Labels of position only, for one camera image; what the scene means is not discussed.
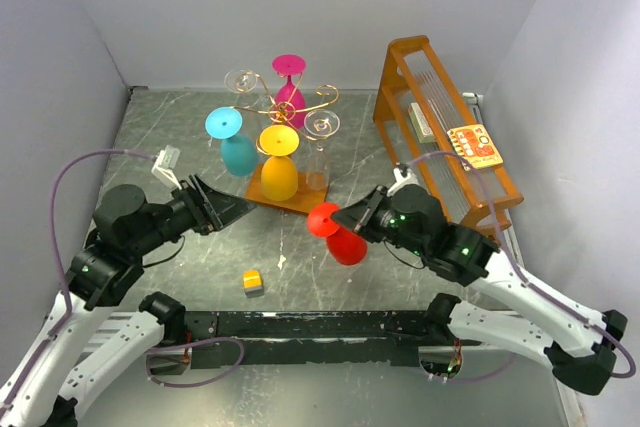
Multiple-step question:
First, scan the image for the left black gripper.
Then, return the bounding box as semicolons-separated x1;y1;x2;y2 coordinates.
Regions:
129;169;257;256

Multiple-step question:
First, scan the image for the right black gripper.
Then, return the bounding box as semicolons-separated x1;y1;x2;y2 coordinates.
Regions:
332;183;430;258

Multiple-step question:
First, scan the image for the red plastic wine glass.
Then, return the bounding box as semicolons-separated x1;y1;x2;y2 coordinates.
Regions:
307;202;368;266

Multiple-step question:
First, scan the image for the blue plastic wine glass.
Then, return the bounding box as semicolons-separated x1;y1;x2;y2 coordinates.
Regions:
205;106;259;177

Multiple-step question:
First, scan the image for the yellow plastic wine glass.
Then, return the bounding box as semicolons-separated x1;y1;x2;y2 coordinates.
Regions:
259;125;300;202

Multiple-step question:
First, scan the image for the clear wine glass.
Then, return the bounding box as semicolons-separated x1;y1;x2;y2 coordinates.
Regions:
304;109;341;191
224;69;261;94

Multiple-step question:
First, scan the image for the magenta plastic wine glass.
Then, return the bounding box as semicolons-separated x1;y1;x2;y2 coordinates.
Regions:
272;54;306;129

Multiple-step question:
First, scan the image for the clear wine glass front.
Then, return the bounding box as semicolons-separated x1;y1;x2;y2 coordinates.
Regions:
224;69;261;94

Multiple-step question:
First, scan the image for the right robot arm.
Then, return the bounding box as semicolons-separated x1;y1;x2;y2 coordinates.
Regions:
331;184;627;396

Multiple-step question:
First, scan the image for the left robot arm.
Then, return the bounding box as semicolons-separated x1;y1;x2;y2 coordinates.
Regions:
1;175;255;426

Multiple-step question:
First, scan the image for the wooden shelf rack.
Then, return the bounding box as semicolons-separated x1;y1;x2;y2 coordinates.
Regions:
373;35;524;236

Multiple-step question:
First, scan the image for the yellow grey small block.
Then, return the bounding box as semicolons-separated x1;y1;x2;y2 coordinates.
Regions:
242;269;265;298

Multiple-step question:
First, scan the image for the white box on shelf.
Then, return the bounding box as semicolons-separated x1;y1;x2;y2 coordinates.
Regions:
408;102;436;144

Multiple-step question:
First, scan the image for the orange patterned card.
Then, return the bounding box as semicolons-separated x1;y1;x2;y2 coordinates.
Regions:
447;124;503;169

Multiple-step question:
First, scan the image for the gold wire glass rack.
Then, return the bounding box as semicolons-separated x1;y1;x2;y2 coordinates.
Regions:
225;54;340;214

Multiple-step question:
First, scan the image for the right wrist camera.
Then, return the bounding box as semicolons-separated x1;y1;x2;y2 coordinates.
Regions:
386;163;419;197

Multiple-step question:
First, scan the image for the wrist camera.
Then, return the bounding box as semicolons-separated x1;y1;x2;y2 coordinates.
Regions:
151;145;181;189
386;163;419;197

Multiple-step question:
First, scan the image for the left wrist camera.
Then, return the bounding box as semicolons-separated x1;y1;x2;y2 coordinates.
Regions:
151;145;181;189

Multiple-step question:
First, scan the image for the black base frame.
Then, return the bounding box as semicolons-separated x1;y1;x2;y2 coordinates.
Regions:
185;310;454;369

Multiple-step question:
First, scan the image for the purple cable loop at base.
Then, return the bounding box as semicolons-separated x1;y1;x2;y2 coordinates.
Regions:
144;336;246;389

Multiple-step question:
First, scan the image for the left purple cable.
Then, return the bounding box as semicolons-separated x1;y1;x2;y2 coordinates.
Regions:
0;148;159;413

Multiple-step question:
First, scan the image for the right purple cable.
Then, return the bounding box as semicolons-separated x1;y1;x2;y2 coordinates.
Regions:
404;150;637;379

